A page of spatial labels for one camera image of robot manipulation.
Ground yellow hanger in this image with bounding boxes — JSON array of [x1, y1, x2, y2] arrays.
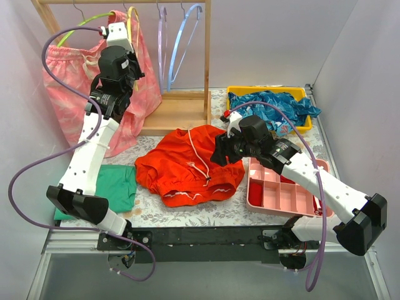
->
[[126, 6, 141, 92]]

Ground orange shorts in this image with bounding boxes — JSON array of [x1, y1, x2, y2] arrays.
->
[[135, 125, 245, 208]]

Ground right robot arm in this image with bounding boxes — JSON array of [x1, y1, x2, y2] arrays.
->
[[211, 112, 388, 256]]

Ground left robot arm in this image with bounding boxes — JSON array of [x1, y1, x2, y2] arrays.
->
[[46, 46, 144, 250]]

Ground pink patterned shorts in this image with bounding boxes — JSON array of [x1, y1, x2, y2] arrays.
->
[[42, 24, 162, 158]]

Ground blue patterned shorts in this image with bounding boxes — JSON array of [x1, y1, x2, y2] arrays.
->
[[227, 90, 321, 136]]

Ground lilac hanger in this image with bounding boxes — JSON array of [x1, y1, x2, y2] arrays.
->
[[156, 1, 168, 94]]

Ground green hanger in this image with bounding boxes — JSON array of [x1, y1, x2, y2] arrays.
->
[[57, 1, 114, 48]]

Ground light blue hanger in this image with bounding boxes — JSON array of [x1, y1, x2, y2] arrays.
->
[[166, 2, 203, 92]]

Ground wooden clothes rack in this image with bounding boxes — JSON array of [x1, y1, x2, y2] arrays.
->
[[32, 0, 211, 136]]

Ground pink plastic organizer tray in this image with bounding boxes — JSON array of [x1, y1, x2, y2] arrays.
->
[[246, 158, 321, 218]]

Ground red folded cloth in tray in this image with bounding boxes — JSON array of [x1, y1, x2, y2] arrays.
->
[[248, 182, 263, 207]]

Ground yellow plastic bin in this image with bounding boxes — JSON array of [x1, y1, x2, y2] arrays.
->
[[226, 86, 313, 134]]

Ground green folded cloth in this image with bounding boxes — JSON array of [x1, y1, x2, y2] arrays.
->
[[54, 164, 138, 221]]

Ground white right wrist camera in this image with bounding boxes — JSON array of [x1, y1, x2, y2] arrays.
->
[[220, 110, 243, 138]]

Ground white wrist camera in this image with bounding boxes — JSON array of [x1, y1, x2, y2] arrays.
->
[[100, 22, 134, 53], [220, 110, 243, 138]]

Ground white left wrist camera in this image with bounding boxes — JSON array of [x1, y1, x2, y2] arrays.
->
[[100, 22, 134, 53]]

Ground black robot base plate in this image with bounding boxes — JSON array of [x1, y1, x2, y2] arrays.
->
[[97, 226, 312, 269]]

